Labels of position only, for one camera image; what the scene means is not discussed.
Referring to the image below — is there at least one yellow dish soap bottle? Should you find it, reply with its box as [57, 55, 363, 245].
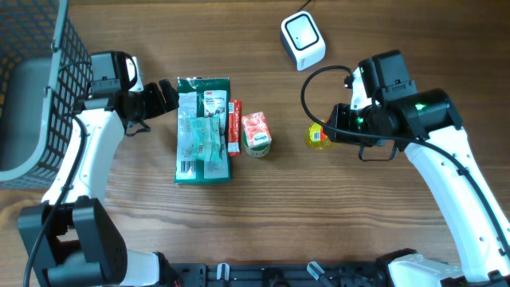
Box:
[305, 123, 337, 150]

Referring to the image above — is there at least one green sponge package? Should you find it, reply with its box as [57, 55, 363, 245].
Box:
[175, 77, 231, 184]

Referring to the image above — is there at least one teal wipes packet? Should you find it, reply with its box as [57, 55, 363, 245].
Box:
[190, 116, 222, 162]

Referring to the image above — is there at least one red stick packet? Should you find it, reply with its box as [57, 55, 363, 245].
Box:
[227, 100, 242, 157]

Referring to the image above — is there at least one red patterned small carton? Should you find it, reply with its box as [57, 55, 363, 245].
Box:
[241, 112, 272, 148]

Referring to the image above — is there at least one green lidded jar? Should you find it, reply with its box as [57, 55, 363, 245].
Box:
[243, 135, 270, 158]

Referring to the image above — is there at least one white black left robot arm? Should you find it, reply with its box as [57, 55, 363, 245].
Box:
[18, 51, 182, 286]

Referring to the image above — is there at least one white barcode scanner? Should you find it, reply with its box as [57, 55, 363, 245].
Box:
[280, 11, 326, 71]

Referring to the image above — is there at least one dark grey mesh basket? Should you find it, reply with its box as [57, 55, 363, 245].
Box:
[1, 0, 92, 189]

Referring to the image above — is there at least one black left camera cable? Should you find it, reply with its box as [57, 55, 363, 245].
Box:
[22, 59, 95, 287]

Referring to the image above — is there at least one black camera cable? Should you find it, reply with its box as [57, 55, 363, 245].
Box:
[22, 59, 95, 287]
[300, 65, 510, 256]

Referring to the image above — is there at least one black right camera cable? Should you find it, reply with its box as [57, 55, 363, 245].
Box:
[300, 65, 510, 256]

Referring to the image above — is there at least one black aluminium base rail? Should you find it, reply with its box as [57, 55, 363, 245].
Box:
[170, 261, 393, 287]

